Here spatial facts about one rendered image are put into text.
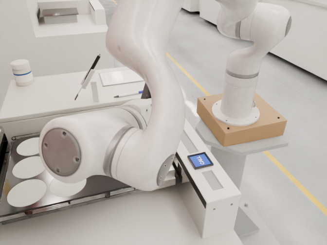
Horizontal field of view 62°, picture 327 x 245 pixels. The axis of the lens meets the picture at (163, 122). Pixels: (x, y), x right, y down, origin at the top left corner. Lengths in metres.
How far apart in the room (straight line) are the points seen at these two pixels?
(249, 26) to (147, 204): 0.63
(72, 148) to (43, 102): 0.81
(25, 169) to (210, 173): 0.55
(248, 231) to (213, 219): 1.10
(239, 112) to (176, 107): 0.76
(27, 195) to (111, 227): 0.24
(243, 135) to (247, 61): 0.29
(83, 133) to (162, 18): 0.19
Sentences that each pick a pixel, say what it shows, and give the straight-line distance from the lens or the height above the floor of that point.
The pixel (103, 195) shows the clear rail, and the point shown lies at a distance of 0.78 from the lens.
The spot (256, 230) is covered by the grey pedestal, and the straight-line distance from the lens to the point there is 1.87.
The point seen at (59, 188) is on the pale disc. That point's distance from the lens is 0.84.
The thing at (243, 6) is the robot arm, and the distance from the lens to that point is 0.77.
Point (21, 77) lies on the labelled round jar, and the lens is 1.30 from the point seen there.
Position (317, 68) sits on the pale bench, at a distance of 4.00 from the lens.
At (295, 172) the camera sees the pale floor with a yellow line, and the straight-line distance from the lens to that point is 2.37.
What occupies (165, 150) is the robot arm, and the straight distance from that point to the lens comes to 0.34.
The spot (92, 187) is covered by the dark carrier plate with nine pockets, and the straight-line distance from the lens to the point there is 0.81.
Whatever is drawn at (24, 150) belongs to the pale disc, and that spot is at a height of 0.90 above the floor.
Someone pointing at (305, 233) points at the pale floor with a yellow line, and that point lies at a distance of 1.99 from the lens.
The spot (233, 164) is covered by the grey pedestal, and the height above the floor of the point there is 0.68.
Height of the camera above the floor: 1.47
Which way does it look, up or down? 33 degrees down
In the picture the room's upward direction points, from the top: straight up
